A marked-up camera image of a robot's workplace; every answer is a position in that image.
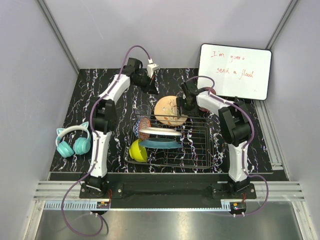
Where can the blue red patterned bowl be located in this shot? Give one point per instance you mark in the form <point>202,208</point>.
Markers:
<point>141,124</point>

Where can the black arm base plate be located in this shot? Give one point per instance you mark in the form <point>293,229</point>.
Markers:
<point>212,185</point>

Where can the right controller board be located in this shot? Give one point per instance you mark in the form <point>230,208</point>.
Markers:
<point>238,206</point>

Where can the white watermelon pattern plate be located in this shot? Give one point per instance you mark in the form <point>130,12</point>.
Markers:
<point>160,131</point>

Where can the pink ceramic mug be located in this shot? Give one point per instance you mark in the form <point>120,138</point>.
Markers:
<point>211,90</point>

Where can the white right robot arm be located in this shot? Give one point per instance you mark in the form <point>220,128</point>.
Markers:
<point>236,128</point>

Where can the orange bird pattern plate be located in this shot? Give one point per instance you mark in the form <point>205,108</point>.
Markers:
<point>165,111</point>

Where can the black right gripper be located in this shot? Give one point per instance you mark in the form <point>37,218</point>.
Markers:
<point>179,103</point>

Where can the white dry erase board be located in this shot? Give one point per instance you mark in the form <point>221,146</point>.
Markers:
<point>236,71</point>

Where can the yellow green bowl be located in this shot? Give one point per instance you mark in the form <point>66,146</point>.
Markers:
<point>137,152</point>

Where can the teal scalloped plate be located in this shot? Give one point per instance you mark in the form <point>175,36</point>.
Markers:
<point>160,143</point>

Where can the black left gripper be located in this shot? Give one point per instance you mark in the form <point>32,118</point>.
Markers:
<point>150,86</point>

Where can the left controller board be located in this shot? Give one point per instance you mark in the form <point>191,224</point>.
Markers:
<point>103,204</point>

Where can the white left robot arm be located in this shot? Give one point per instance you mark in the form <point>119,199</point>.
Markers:
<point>103,118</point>

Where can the controller board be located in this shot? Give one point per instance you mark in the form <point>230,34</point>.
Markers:
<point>238,206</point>
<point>103,204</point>

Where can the clear drinking glass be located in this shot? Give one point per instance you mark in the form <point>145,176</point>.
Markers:
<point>142,111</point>

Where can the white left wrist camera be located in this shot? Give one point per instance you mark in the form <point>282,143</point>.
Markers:
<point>151,68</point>

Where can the black wire dish rack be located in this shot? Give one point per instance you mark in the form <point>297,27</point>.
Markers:
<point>196,145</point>

